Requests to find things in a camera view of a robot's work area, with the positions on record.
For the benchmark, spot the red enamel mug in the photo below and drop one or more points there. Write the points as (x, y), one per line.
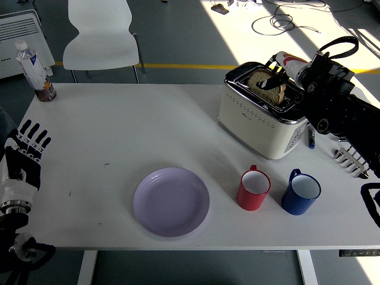
(248, 200)

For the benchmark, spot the clear plastic drink bottle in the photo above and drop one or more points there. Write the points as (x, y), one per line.
(34, 71)

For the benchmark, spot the white plastic chair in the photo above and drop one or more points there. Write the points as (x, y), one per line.
(99, 44)

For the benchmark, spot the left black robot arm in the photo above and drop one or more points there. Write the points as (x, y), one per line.
(15, 246)

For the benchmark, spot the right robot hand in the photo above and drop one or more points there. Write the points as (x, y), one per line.
(289, 66)

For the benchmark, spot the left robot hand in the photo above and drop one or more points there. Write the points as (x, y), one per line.
(23, 175)

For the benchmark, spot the blue enamel mug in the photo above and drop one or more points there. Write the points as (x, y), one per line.
(293, 205)

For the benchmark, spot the white table leg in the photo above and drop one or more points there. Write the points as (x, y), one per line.
(307, 267)
(86, 267)

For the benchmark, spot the metal toast rack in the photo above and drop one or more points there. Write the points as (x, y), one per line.
(348, 161)

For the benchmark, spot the white panel heater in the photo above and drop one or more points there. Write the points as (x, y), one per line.
(17, 32)

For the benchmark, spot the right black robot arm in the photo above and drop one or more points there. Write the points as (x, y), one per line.
(341, 112)

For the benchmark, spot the yellow floor tape line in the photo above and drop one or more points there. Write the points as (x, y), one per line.
(193, 66)

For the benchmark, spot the bread slice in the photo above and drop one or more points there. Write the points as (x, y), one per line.
(271, 94)

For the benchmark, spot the blue marker pen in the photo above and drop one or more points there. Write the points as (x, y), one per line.
(311, 139)

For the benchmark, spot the cream chrome toaster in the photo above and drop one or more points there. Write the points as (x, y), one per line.
(252, 130)

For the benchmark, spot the purple plastic plate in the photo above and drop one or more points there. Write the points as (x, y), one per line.
(170, 202)

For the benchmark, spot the brown floor pedal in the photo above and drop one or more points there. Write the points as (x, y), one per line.
(219, 9)

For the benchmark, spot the black table control panel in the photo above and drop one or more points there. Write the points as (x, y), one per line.
(359, 252)

